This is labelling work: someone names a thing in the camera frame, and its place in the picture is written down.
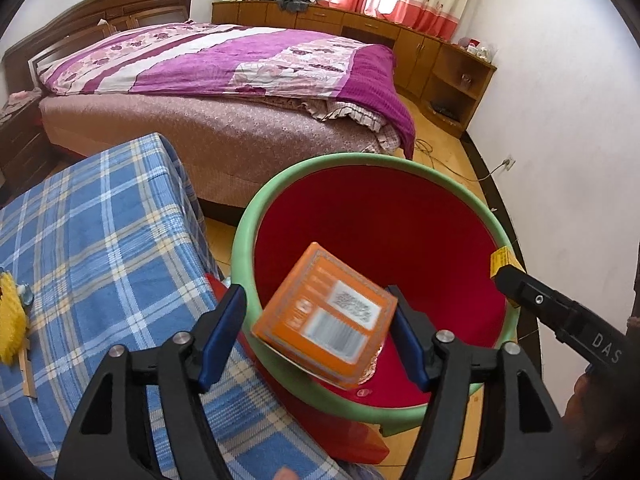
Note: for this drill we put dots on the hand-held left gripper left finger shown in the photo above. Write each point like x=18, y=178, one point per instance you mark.
x=225, y=342

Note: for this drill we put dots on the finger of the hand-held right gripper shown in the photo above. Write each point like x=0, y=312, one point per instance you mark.
x=537, y=297

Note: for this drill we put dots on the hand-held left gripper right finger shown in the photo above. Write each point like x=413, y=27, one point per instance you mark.
x=410, y=347

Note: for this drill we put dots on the yellow printed packet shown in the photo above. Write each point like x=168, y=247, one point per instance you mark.
x=504, y=260

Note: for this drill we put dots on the orange cardboard box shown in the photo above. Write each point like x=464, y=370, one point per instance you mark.
x=320, y=320

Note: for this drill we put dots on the red bin with green rim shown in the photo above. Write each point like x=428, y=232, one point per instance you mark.
x=375, y=220

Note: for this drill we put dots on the yellow brush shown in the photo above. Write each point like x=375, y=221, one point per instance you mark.
x=11, y=320

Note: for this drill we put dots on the person's right hand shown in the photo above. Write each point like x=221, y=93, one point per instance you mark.
x=587, y=392

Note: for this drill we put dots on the person's left hand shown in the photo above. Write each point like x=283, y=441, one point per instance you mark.
x=286, y=475

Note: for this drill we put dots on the red plastic stand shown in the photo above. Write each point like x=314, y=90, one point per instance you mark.
x=325, y=430

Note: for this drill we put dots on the blue plaid tablecloth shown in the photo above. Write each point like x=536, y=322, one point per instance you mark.
x=100, y=240

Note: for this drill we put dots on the wooden stick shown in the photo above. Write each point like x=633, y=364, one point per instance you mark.
x=29, y=375

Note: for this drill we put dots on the small blue object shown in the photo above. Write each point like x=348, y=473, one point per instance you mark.
x=25, y=294

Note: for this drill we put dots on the bed with brown cover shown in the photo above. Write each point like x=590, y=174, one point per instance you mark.
x=200, y=135

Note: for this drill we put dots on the small black device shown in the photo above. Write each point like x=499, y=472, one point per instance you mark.
x=445, y=109

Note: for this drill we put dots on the glass cup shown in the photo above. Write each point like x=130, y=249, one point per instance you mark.
x=466, y=79

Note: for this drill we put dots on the red and white containers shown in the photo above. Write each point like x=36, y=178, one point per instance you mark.
x=475, y=49

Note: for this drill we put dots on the dark wooden nightstand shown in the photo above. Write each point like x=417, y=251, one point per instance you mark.
x=20, y=150

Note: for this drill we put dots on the bed with purple quilt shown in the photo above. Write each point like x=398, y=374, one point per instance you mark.
x=225, y=60

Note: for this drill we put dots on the long wooden cabinet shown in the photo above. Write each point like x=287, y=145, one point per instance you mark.
x=410, y=45

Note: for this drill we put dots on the patterned cloth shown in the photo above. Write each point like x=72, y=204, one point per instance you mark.
x=17, y=102

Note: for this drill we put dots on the pile of clothes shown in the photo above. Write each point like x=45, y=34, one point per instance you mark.
x=287, y=1

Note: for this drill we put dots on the dark wooden headboard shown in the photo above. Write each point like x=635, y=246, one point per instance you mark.
x=75, y=20

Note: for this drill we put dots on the white wall socket with plug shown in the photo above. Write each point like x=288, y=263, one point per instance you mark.
x=509, y=163

